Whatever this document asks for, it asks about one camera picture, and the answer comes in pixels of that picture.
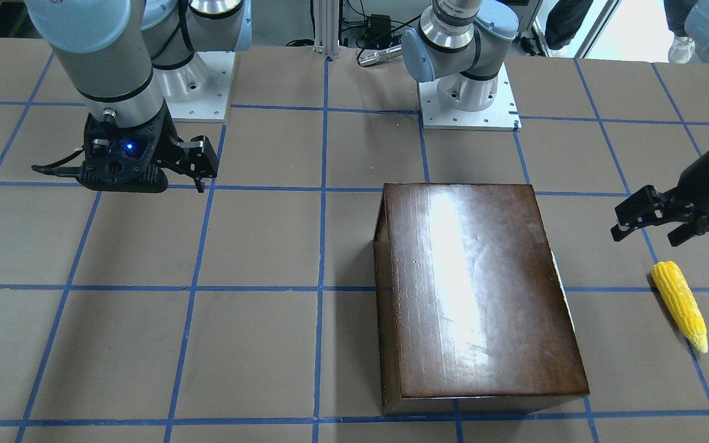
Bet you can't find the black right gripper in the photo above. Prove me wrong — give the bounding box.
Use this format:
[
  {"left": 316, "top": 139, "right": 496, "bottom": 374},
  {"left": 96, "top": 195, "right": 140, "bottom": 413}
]
[{"left": 84, "top": 102, "right": 219, "bottom": 193}]

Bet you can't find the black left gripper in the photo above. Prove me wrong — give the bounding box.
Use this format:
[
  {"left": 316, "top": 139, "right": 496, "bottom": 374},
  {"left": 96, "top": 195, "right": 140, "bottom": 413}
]
[{"left": 611, "top": 151, "right": 709, "bottom": 247}]

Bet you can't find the wooden drawer with white handle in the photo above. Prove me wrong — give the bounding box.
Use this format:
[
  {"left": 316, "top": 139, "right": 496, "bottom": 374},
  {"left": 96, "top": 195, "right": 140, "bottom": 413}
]
[{"left": 550, "top": 250, "right": 576, "bottom": 335}]

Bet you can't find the yellow toy corn cob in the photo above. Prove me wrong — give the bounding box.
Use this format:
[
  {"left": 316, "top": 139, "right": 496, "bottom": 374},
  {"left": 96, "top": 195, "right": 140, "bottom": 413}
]
[{"left": 652, "top": 261, "right": 709, "bottom": 354}]

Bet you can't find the dark brown wooden drawer cabinet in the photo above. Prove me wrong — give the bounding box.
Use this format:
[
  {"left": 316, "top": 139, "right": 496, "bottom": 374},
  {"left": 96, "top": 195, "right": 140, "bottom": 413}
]
[{"left": 372, "top": 183, "right": 590, "bottom": 416}]

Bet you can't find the silver cylindrical tool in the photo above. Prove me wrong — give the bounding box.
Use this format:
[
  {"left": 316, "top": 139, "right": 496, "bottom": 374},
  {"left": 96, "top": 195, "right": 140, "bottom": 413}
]
[{"left": 356, "top": 44, "right": 402, "bottom": 67}]

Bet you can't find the black electronics box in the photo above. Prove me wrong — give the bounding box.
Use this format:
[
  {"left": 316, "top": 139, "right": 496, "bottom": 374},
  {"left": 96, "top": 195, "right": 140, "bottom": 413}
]
[{"left": 364, "top": 14, "right": 392, "bottom": 39}]

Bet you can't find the black camera mount image left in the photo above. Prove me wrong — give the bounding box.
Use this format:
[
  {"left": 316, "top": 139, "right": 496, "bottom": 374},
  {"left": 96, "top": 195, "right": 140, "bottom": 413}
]
[{"left": 76, "top": 127, "right": 169, "bottom": 193}]

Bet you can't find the white base plate image left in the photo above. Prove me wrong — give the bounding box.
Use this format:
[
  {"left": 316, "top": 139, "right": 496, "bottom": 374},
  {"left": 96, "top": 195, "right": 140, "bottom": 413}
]
[{"left": 161, "top": 52, "right": 237, "bottom": 124}]

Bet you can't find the white base plate image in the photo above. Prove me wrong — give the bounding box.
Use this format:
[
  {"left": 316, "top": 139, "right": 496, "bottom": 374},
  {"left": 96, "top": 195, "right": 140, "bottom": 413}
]
[
  {"left": 417, "top": 64, "right": 523, "bottom": 131},
  {"left": 161, "top": 52, "right": 237, "bottom": 124}
]

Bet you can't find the black cable image left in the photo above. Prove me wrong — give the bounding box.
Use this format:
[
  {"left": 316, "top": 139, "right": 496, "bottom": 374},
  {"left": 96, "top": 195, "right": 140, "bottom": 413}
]
[{"left": 31, "top": 146, "right": 84, "bottom": 178}]

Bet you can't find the white base plate image right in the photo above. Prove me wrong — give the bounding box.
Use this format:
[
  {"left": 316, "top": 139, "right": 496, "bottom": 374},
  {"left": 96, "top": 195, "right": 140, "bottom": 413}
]
[{"left": 417, "top": 64, "right": 523, "bottom": 131}]

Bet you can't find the aluminium frame post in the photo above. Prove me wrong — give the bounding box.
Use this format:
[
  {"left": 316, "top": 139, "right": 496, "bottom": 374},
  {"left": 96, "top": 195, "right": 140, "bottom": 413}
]
[{"left": 312, "top": 0, "right": 341, "bottom": 59}]

